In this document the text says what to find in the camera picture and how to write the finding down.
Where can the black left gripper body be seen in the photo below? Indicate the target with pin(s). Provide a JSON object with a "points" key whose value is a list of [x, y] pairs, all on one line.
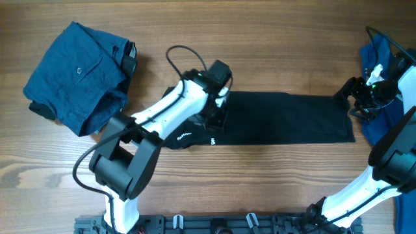
{"points": [[212, 116]]}

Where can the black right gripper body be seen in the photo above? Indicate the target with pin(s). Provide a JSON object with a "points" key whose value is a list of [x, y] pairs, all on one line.
{"points": [[368, 97]]}

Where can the black t-shirt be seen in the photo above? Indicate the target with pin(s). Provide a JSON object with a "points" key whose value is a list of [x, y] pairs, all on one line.
{"points": [[262, 118]]}

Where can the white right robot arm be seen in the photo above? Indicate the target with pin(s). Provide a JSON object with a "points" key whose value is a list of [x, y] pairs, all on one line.
{"points": [[391, 169]]}

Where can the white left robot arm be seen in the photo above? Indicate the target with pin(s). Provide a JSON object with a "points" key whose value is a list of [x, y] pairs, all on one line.
{"points": [[125, 161]]}

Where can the blue polo shirt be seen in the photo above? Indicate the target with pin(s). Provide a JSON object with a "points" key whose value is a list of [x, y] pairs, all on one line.
{"points": [[378, 52]]}

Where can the folded navy blue shirt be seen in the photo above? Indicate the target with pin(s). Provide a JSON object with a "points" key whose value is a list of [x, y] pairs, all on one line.
{"points": [[83, 79]]}

